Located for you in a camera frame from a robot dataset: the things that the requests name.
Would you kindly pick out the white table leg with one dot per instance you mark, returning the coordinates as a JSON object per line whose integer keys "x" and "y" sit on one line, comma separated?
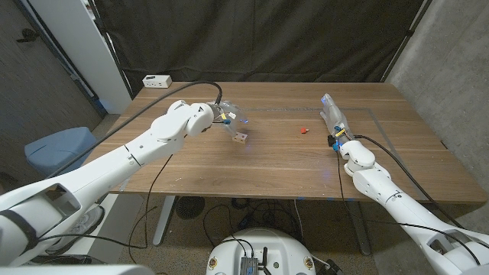
{"x": 164, "y": 221}

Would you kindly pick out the black floor fan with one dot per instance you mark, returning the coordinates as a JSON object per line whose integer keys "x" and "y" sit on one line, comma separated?
{"x": 190, "y": 207}

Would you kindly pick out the black backdrop curtain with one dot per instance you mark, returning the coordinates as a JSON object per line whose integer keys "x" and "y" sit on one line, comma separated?
{"x": 260, "y": 38}

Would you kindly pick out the grey sneaker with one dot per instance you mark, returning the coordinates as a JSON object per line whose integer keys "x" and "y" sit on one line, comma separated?
{"x": 91, "y": 219}

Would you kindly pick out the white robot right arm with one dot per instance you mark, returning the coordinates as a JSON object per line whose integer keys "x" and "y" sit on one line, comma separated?
{"x": 382, "y": 183}

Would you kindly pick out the grey table leg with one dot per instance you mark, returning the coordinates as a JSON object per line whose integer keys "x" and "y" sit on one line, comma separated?
{"x": 359, "y": 229}

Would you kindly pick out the black backdrop stand pole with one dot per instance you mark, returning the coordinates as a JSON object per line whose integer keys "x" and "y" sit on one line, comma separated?
{"x": 405, "y": 38}
{"x": 111, "y": 49}

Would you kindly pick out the light blue stool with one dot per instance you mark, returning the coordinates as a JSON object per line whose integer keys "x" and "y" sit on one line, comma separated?
{"x": 57, "y": 149}

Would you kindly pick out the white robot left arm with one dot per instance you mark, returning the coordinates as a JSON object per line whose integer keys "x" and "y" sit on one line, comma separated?
{"x": 114, "y": 164}

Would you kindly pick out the wooden block with holes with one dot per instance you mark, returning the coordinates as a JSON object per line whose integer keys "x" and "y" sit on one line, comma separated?
{"x": 240, "y": 137}

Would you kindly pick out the grey box on torso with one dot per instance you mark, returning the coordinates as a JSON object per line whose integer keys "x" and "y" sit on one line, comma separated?
{"x": 248, "y": 266}

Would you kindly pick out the large wooden board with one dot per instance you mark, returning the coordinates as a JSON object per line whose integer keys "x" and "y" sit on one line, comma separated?
{"x": 286, "y": 109}

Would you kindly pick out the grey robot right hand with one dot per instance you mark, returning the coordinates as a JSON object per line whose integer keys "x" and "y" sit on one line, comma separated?
{"x": 334, "y": 114}

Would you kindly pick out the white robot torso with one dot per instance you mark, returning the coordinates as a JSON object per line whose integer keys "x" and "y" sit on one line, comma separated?
{"x": 263, "y": 244}

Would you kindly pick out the red-headed wooden screw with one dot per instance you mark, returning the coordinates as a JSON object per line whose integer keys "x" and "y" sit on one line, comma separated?
{"x": 303, "y": 130}

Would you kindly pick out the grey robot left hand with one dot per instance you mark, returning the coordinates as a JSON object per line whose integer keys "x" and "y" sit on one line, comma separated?
{"x": 231, "y": 114}

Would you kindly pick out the white power strip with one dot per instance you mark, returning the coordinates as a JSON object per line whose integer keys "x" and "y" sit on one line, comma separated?
{"x": 156, "y": 81}

